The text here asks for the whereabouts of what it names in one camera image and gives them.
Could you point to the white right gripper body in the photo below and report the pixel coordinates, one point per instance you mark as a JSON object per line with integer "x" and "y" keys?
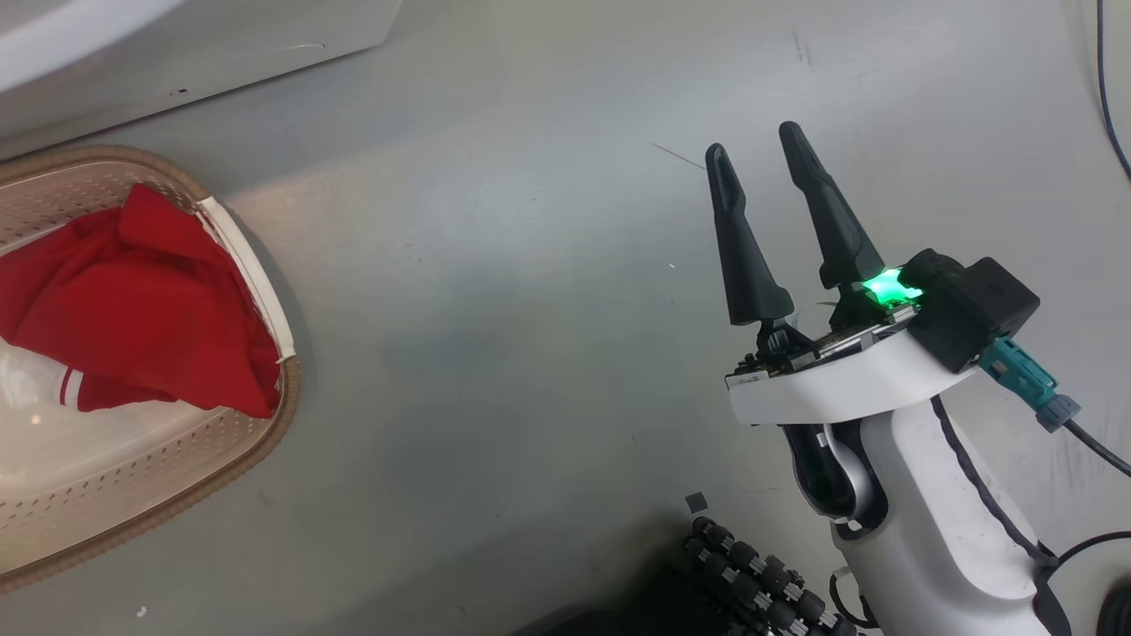
{"x": 839, "y": 384}

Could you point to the cream perforated laundry basket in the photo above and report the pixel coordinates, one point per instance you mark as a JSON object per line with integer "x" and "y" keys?
{"x": 132, "y": 477}

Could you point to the white washing machine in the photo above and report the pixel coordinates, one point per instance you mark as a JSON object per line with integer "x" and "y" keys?
{"x": 177, "y": 53}

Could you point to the black roller robot wheel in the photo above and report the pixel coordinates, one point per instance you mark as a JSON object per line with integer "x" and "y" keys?
{"x": 760, "y": 574}

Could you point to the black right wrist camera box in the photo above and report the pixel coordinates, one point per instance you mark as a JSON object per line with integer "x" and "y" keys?
{"x": 972, "y": 309}

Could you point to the red garment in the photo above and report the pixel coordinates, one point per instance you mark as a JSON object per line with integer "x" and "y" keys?
{"x": 132, "y": 300}

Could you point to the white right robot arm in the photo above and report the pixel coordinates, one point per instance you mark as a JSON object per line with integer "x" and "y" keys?
{"x": 928, "y": 530}

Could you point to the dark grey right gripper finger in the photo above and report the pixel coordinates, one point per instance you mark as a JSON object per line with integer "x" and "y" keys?
{"x": 751, "y": 265}
{"x": 839, "y": 230}

